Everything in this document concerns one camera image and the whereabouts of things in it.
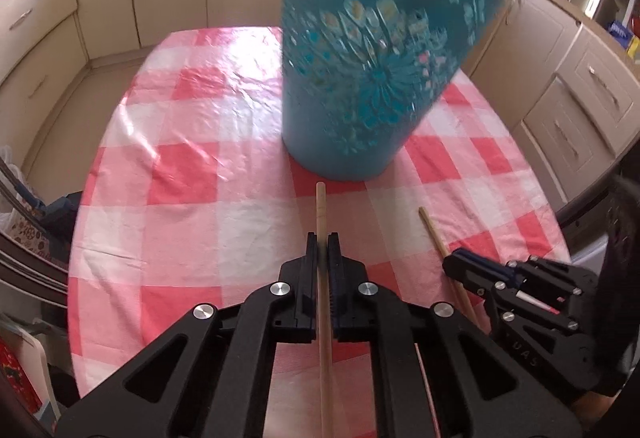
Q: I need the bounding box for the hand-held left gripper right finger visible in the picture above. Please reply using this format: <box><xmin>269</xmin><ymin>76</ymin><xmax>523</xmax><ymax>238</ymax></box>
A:
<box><xmin>326</xmin><ymin>232</ymin><xmax>583</xmax><ymax>438</ymax></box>

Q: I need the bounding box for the cream drawer cabinet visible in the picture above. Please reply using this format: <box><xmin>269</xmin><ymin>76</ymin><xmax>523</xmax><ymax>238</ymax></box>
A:
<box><xmin>0</xmin><ymin>0</ymin><xmax>92</xmax><ymax>181</ymax></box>

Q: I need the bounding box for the cream side cabinet with drawers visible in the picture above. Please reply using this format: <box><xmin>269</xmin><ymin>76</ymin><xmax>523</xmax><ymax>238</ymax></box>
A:
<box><xmin>462</xmin><ymin>0</ymin><xmax>640</xmax><ymax>221</ymax></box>

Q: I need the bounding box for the blue long-handled dustpan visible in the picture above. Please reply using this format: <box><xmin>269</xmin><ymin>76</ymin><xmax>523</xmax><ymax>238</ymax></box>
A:
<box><xmin>32</xmin><ymin>190</ymin><xmax>83</xmax><ymax>261</ymax></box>

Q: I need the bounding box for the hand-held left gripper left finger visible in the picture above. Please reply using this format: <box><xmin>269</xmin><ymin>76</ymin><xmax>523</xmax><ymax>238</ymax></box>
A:
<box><xmin>55</xmin><ymin>232</ymin><xmax>319</xmax><ymax>438</ymax></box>

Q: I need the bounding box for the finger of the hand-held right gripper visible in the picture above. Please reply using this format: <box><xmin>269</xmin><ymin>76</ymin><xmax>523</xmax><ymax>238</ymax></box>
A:
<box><xmin>441</xmin><ymin>257</ymin><xmax>497</xmax><ymax>299</ymax></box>
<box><xmin>449</xmin><ymin>249</ymin><xmax>517</xmax><ymax>282</ymax></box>

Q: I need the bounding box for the red printed cloth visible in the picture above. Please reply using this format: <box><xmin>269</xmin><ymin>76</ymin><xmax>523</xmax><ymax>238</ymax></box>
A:
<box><xmin>0</xmin><ymin>335</ymin><xmax>43</xmax><ymax>421</ymax></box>

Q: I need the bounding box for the wooden chopstick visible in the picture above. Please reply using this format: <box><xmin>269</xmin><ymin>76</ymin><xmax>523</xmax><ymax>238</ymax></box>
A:
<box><xmin>418</xmin><ymin>206</ymin><xmax>482</xmax><ymax>331</ymax></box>
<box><xmin>315</xmin><ymin>182</ymin><xmax>335</xmax><ymax>438</ymax></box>

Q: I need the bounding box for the pink checkered tablecloth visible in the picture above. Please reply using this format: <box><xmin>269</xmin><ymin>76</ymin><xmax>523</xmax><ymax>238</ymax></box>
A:
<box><xmin>66</xmin><ymin>25</ymin><xmax>572</xmax><ymax>438</ymax></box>

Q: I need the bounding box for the teal perforated utensil basket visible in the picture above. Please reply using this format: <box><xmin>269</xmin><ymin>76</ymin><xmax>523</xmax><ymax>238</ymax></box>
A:
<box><xmin>279</xmin><ymin>0</ymin><xmax>505</xmax><ymax>183</ymax></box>

